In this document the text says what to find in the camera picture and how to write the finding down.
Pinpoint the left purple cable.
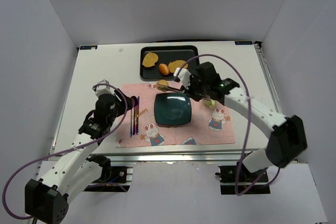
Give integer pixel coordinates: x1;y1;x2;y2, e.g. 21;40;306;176
2;83;129;220

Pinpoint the pale round bread bun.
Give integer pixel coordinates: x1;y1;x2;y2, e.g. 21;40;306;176
156;80;169;92

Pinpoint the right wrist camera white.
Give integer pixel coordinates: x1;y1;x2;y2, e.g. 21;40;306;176
173;68;191;90

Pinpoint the glossy orange bun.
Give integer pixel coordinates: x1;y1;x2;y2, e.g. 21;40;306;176
159;63;170;76

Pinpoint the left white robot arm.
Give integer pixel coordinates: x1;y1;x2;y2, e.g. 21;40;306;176
25;92;138;223

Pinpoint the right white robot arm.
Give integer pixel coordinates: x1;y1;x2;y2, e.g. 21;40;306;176
174;62;307;173

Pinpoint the speckled flat bread slice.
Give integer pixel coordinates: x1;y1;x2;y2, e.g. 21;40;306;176
168;60;188;73

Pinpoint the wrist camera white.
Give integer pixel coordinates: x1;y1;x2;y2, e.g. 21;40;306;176
92;79;114;98
173;68;191;90

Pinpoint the black baking tray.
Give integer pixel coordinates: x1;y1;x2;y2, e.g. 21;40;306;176
140;45;198;81

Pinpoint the iridescent knife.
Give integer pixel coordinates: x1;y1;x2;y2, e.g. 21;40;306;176
133;96;140;135

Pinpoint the iridescent cutlery piece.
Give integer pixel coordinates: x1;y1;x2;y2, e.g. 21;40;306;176
130;109;133;137

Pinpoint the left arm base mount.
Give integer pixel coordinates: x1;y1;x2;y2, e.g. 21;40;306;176
84;155;133;193

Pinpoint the dark teal square plate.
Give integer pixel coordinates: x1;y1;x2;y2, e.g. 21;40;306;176
154;93;192;126

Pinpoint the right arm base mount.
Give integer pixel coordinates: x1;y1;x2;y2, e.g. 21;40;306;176
215;165;270;195

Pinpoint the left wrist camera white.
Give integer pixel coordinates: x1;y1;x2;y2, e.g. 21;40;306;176
92;79;114;98

